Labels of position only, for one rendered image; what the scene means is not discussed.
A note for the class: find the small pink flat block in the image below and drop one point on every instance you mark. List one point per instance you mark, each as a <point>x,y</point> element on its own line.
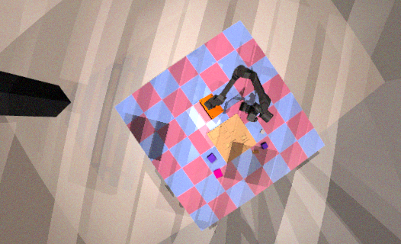
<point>218,173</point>

